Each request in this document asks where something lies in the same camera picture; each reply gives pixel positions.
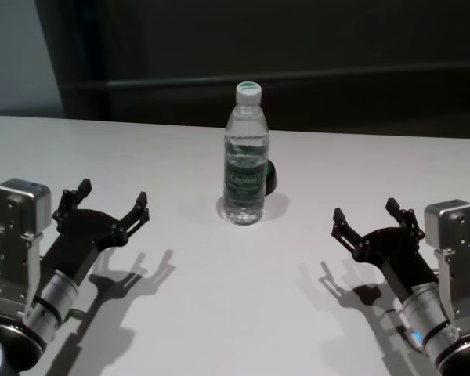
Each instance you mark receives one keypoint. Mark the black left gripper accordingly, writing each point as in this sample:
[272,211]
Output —
[82,243]

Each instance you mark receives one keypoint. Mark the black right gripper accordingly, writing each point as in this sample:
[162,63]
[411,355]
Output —
[395,258]

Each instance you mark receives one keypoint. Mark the clear green-label water bottle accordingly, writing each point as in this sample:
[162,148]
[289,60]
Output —
[244,156]

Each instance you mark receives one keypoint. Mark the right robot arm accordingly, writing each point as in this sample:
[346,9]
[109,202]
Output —
[427,317]

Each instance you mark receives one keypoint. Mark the small black round object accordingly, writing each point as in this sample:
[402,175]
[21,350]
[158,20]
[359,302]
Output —
[272,176]

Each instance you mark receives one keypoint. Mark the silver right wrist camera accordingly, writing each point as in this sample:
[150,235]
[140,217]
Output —
[450,223]

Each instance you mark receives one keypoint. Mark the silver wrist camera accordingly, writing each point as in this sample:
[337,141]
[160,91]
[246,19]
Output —
[450,223]
[19,203]

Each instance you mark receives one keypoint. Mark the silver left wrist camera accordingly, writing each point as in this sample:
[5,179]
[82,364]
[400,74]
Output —
[19,203]

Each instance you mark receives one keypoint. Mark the grey horizontal rail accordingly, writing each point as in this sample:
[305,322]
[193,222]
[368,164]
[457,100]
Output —
[297,81]

